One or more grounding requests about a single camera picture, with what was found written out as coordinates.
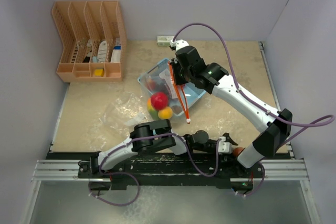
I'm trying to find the brown onion toy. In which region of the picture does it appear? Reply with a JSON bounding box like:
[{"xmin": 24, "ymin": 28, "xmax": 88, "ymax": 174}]
[{"xmin": 232, "ymin": 147, "xmax": 244, "ymax": 157}]

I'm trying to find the clear zip top bag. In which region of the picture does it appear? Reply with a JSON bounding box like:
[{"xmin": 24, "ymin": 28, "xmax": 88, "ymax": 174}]
[{"xmin": 138, "ymin": 59, "xmax": 191, "ymax": 124}]

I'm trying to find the yellow lemon toy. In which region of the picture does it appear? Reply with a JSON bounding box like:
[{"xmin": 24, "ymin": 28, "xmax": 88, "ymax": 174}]
[{"xmin": 158, "ymin": 106, "xmax": 173, "ymax": 120}]

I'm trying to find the red apple toy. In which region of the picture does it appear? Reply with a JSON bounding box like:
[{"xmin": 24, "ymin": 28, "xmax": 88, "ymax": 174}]
[{"xmin": 150, "ymin": 92, "xmax": 169, "ymax": 111}]

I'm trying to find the mango toy fruit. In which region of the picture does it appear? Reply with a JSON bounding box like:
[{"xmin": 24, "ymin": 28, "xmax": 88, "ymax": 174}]
[{"xmin": 146, "ymin": 98, "xmax": 160, "ymax": 120}]

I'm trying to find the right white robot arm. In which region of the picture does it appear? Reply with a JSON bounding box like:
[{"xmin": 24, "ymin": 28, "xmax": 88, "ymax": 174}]
[{"xmin": 170, "ymin": 40, "xmax": 292, "ymax": 177}]

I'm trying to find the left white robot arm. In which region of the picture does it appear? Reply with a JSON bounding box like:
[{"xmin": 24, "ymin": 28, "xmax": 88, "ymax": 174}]
[{"xmin": 89, "ymin": 120, "xmax": 238, "ymax": 178}]

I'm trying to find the blue plastic basket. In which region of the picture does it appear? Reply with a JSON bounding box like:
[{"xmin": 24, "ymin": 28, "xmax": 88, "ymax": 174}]
[{"xmin": 138, "ymin": 58, "xmax": 207, "ymax": 124}]

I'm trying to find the small green white box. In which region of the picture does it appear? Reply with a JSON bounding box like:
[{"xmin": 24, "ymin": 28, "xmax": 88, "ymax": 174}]
[{"xmin": 157, "ymin": 35, "xmax": 174, "ymax": 47}]

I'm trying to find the white blue tube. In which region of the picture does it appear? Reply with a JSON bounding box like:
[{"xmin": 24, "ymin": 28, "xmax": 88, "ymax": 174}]
[{"xmin": 110, "ymin": 38, "xmax": 121, "ymax": 63}]

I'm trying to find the white patterned pouch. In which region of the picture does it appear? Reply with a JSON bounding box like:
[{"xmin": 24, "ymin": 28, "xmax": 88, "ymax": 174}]
[{"xmin": 92, "ymin": 40, "xmax": 108, "ymax": 63}]

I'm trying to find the yellow sponge block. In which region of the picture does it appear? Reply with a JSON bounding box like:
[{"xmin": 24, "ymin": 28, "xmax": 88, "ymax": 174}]
[{"xmin": 94, "ymin": 69, "xmax": 104, "ymax": 77}]

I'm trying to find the orange desk organizer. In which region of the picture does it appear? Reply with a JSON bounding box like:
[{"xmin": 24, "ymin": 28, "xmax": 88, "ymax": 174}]
[{"xmin": 51, "ymin": 1, "xmax": 128, "ymax": 83}]

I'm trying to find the black white card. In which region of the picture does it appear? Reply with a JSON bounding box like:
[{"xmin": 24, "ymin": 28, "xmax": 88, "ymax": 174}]
[{"xmin": 82, "ymin": 39, "xmax": 92, "ymax": 63}]

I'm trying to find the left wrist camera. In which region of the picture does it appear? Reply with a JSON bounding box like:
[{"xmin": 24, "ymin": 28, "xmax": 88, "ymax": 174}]
[{"xmin": 217, "ymin": 136, "xmax": 233, "ymax": 155}]

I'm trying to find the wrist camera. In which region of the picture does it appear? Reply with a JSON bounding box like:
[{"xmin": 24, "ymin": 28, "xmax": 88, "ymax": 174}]
[
  {"xmin": 169, "ymin": 39, "xmax": 189, "ymax": 51},
  {"xmin": 217, "ymin": 136, "xmax": 233, "ymax": 155}
]

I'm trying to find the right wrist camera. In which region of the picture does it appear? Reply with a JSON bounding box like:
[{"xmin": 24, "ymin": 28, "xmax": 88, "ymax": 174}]
[{"xmin": 169, "ymin": 39, "xmax": 189, "ymax": 51}]

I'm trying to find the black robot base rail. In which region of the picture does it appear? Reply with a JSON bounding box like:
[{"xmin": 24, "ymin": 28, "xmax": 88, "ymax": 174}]
[{"xmin": 78, "ymin": 153, "xmax": 265, "ymax": 191}]

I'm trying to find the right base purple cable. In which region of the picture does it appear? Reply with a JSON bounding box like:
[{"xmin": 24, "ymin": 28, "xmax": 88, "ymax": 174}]
[{"xmin": 230, "ymin": 162, "xmax": 266, "ymax": 199}]

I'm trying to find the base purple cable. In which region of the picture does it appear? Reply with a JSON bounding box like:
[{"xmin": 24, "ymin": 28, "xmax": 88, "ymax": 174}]
[
  {"xmin": 88, "ymin": 172, "xmax": 140, "ymax": 206},
  {"xmin": 230, "ymin": 162, "xmax": 266, "ymax": 199}
]

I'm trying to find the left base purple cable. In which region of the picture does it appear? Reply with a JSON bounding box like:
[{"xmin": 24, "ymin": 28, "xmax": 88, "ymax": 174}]
[{"xmin": 88, "ymin": 172, "xmax": 140, "ymax": 206}]

